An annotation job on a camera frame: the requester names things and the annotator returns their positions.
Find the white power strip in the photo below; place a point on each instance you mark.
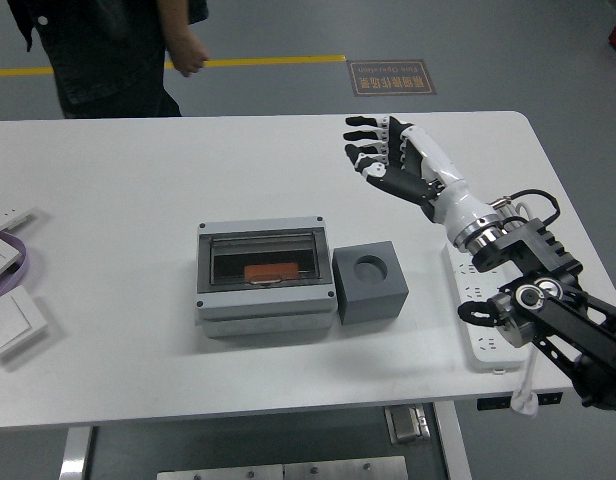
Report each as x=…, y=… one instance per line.
x=488, y=350

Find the brown floor sign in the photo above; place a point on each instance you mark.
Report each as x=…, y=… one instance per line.
x=392, y=77

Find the narrow white switch panel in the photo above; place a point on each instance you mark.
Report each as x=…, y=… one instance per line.
x=10, y=217

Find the grey box with clear lid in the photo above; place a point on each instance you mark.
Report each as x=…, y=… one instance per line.
x=263, y=310

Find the large white switch panel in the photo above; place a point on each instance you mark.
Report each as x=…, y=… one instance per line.
x=10, y=322

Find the grey cube with round hole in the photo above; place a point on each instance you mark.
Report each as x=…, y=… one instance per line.
x=368, y=300

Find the silver metal bracket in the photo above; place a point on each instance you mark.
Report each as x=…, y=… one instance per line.
x=408, y=425

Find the person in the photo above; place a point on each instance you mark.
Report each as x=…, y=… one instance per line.
x=98, y=60

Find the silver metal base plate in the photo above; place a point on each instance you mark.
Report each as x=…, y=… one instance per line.
x=338, y=470

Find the white table leg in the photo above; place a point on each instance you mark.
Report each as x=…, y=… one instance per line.
x=75, y=455
x=453, y=445

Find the person's left hand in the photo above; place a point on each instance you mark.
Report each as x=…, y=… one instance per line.
x=190, y=52

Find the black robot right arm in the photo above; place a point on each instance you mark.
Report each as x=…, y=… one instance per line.
x=563, y=320

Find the black bar under table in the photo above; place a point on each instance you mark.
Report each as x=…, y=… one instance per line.
x=493, y=403

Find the orange cylinder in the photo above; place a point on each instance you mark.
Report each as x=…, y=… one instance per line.
x=270, y=270

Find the person's left forearm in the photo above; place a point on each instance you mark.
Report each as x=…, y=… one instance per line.
x=175, y=17

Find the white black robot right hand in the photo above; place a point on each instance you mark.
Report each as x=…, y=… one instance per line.
x=438, y=170

